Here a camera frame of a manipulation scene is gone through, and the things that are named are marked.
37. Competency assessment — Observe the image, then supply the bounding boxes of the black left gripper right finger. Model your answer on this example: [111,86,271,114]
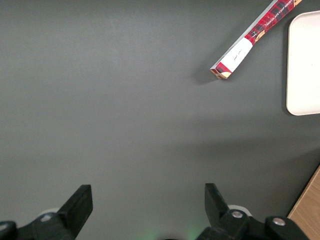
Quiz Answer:
[196,183,251,240]

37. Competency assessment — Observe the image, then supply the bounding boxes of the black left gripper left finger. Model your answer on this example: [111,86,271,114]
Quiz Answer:
[31,184,94,240]

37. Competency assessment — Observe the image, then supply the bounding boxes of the beige plastic tray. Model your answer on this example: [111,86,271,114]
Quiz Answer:
[285,10,320,117]

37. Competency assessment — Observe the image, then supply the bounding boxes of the wooden drawer cabinet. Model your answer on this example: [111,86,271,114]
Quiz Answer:
[287,163,320,240]

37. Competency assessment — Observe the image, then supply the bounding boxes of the red tartan cookie box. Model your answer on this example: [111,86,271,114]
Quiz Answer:
[209,0,304,82]

